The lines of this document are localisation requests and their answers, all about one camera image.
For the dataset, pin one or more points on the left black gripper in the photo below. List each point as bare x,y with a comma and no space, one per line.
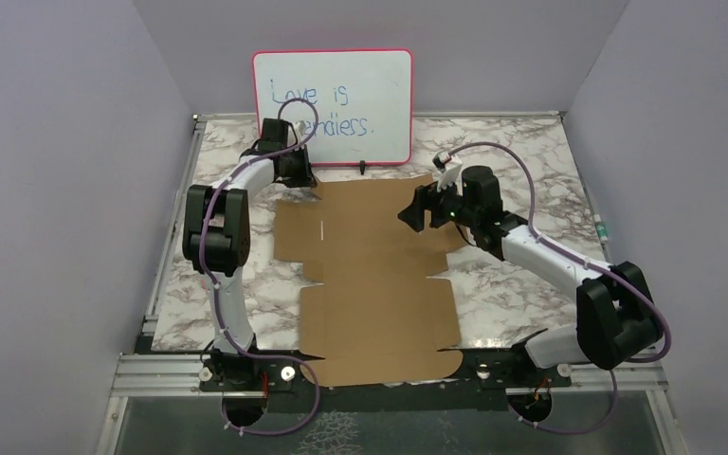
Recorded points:
306,177

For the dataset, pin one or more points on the green white marker pen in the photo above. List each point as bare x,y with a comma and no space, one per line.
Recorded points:
600,229

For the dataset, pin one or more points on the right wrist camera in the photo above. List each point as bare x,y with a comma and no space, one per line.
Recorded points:
449,166

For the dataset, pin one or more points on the pink framed whiteboard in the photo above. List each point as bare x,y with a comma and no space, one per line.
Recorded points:
356,105

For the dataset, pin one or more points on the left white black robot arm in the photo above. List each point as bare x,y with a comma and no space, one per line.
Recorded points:
217,233

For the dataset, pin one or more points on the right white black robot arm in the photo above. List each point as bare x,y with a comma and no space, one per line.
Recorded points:
615,320

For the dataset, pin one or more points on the aluminium front rail frame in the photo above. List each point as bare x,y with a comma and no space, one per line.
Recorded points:
179,375

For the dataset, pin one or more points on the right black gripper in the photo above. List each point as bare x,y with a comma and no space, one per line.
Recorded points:
425,198

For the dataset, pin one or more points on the brown cardboard box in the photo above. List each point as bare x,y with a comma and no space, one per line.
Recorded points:
377,307

